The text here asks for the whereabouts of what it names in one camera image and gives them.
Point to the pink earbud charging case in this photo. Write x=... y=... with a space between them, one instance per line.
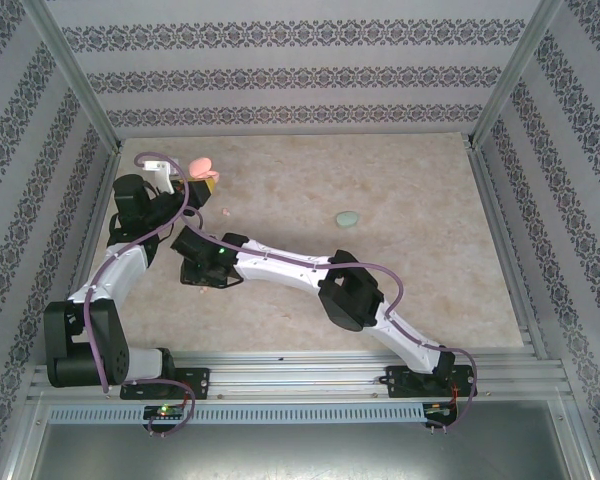
x=202 y=167

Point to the green earbud charging case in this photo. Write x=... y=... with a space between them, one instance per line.
x=347 y=219

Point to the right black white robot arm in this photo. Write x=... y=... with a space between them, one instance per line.
x=350 y=295

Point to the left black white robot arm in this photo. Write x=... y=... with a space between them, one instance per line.
x=85 y=345

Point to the left small circuit board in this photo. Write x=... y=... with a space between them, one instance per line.
x=162 y=411

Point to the small circuit board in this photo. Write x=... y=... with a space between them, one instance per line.
x=162 y=411
x=440 y=410

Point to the grey metal tray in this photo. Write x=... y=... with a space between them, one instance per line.
x=300 y=450

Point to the right small circuit board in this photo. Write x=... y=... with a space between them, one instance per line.
x=440 y=410

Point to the left aluminium side rail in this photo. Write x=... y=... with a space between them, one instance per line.
x=97 y=210

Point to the aluminium side rail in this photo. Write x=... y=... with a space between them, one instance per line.
x=505 y=240
x=97 y=210

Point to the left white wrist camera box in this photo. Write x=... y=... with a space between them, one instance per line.
x=162 y=170

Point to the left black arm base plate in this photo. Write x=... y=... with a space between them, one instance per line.
x=197 y=382

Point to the left aluminium frame post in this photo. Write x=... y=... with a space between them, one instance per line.
x=75 y=70

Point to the aluminium frame post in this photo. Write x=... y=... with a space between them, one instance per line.
x=517 y=70
x=75 y=70

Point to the aluminium mounting rail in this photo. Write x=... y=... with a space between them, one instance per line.
x=300 y=375

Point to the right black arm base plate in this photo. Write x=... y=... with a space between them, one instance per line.
x=397 y=382

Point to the right aluminium side rail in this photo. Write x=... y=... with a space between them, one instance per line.
x=505 y=240

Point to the right aluminium frame post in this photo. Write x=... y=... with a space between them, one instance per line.
x=517 y=70

